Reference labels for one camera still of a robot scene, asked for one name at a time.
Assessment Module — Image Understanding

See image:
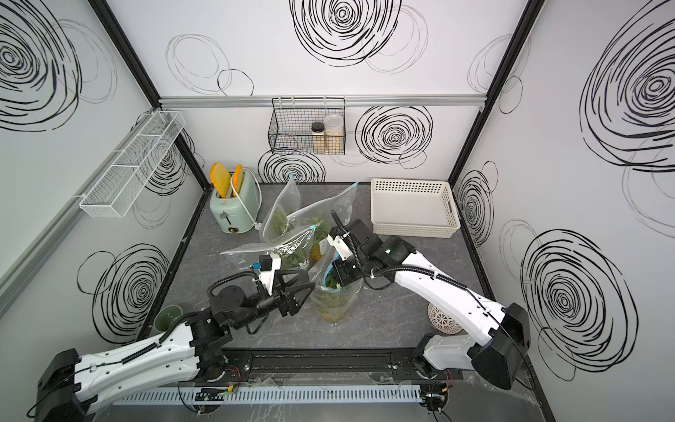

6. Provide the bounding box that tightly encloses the black wire wall basket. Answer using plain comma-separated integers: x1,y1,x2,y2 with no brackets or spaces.
267,97,346,155

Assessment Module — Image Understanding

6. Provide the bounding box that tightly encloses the white mesh wall shelf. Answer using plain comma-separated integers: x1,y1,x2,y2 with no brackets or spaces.
79,109,185,218

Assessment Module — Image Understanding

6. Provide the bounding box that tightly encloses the green ceramic cup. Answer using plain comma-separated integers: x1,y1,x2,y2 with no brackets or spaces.
153,304,183,332

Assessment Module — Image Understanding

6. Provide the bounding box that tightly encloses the yellow toast slice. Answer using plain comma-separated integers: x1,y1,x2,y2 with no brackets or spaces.
231,165,244,197
209,163,231,199

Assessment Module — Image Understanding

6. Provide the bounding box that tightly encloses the right yellow toast slice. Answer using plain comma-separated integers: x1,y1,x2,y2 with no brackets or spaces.
231,165,244,197

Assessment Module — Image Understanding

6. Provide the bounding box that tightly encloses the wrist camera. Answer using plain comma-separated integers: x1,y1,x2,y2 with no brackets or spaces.
251,253,281,295
327,235,353,261

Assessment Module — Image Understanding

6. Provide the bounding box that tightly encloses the dark-lid spice jar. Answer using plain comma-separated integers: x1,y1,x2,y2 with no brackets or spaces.
311,121,325,155

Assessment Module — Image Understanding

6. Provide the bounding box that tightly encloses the mint green toaster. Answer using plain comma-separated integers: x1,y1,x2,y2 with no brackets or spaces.
209,168,263,234

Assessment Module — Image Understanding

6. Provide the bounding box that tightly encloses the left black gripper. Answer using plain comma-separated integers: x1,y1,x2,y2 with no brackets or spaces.
231,269,313,333

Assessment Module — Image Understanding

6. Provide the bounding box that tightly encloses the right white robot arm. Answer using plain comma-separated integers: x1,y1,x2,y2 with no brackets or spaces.
328,211,531,390

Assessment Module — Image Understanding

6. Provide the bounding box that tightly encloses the grey slotted cable duct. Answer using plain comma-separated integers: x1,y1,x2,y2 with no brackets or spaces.
116,385,422,407

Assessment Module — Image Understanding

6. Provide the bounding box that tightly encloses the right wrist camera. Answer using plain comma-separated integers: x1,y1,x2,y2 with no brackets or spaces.
327,235,353,261

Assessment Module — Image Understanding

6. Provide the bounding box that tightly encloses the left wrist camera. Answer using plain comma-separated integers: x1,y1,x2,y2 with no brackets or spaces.
251,253,281,295

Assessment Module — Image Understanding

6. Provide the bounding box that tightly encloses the white round sink strainer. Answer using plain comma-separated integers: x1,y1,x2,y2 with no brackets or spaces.
427,303,463,335

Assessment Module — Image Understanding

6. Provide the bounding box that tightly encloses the left yellow toast slice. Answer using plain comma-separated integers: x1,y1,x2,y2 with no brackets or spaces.
209,163,231,199

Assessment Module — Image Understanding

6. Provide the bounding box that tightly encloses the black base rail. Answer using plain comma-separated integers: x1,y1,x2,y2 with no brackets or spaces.
221,347,464,383

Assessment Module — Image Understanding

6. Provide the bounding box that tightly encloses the white-lid spice jar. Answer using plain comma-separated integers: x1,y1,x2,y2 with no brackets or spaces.
323,114,345,155

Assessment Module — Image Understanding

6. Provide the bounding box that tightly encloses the cream perforated plastic basket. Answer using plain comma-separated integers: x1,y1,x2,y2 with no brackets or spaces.
370,179,461,238

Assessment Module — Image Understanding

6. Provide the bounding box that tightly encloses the clear zip-top bag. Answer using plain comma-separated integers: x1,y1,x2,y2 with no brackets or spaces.
309,249,362,325
288,183,358,230
260,175,301,243

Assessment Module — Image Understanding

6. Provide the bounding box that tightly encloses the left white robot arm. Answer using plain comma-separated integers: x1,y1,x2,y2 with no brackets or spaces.
26,269,316,421

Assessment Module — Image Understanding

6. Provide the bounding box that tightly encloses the white toaster power cord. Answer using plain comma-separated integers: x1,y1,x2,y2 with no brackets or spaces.
226,168,265,229

